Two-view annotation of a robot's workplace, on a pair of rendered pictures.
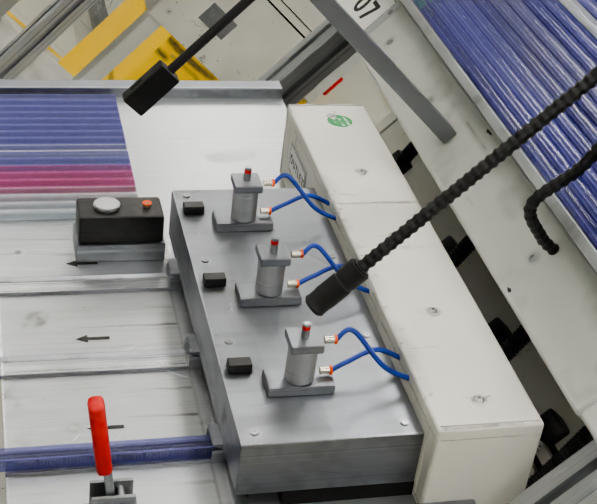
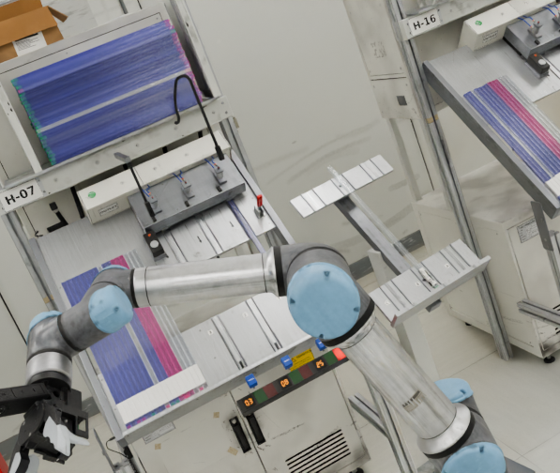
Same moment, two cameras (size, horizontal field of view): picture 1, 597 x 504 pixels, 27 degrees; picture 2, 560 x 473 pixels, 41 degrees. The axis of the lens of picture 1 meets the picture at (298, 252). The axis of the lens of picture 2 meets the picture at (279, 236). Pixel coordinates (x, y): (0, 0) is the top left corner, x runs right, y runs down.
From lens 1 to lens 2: 2.04 m
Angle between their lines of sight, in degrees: 67
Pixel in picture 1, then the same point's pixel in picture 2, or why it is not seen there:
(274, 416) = (233, 178)
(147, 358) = (202, 225)
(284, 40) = not seen: outside the picture
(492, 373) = (205, 140)
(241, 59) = not seen: outside the picture
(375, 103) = not seen: outside the picture
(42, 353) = (210, 247)
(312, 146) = (112, 197)
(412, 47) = (66, 170)
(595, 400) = (220, 115)
